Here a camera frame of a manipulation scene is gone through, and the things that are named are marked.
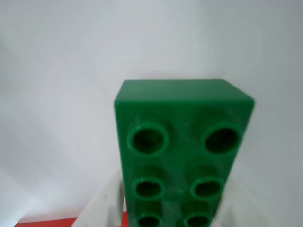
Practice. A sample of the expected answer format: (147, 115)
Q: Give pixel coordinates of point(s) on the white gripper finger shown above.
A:
(104, 203)
(225, 205)

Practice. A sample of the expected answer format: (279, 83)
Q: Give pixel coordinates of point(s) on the dark green lego brick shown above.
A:
(184, 113)

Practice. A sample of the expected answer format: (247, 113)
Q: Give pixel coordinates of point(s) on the red studded lego baseplate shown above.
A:
(47, 221)

